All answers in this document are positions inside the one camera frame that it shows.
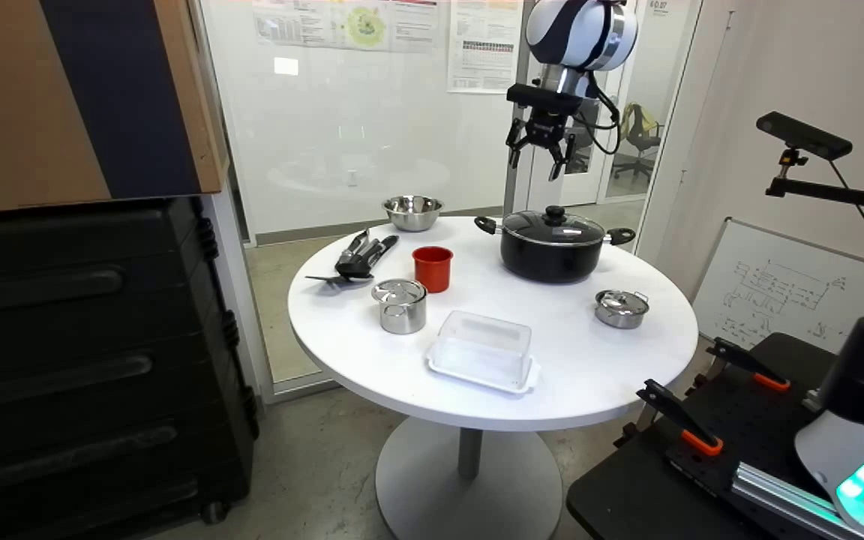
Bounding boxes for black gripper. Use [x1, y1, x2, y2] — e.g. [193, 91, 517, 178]
[503, 102, 581, 184]

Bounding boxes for clear glass lid black knob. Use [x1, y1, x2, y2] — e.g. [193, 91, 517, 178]
[500, 204, 609, 249]

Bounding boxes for black cooking pot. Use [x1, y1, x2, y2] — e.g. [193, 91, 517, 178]
[472, 211, 638, 287]

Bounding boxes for small lidded steel pot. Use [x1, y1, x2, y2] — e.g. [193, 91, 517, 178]
[590, 287, 650, 334]

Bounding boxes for office chair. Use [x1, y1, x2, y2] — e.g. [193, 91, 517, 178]
[609, 102, 663, 184]

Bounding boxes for steel bowl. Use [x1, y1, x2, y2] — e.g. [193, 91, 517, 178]
[382, 191, 446, 235]

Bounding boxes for red cup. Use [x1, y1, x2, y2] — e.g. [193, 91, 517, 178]
[412, 242, 457, 296]

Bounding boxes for clear plastic container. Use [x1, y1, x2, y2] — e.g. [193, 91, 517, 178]
[424, 305, 537, 398]

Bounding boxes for steel cup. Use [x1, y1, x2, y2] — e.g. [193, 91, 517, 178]
[369, 277, 429, 338]

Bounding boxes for black kitchen utensils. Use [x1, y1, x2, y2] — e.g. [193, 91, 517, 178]
[302, 229, 401, 295]

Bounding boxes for whiteboard with drawing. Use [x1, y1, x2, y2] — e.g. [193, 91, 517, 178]
[690, 217, 864, 355]

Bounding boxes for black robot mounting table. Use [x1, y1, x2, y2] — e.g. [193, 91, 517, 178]
[564, 330, 864, 540]

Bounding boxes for black equipment case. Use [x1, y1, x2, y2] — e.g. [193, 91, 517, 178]
[0, 196, 262, 540]

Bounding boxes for cardboard box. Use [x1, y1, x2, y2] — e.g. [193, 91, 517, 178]
[0, 0, 229, 220]

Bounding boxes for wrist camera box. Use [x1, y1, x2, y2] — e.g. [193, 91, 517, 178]
[503, 82, 587, 113]

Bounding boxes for tall wall poster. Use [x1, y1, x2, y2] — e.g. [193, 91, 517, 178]
[446, 0, 525, 95]

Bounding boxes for wide wall poster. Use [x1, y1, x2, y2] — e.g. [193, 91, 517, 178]
[249, 0, 449, 53]

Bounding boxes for black camera on stand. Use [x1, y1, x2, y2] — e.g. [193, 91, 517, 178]
[756, 107, 855, 163]

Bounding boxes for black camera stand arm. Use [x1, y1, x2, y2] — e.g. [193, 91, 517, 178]
[764, 147, 864, 217]

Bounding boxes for orange-handled black clamp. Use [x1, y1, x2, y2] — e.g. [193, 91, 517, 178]
[636, 379, 727, 462]
[704, 336, 794, 397]

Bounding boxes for white table pedestal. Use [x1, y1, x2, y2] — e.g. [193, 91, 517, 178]
[371, 418, 564, 540]

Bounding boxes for aluminium rail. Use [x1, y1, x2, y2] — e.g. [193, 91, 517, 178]
[729, 458, 864, 540]

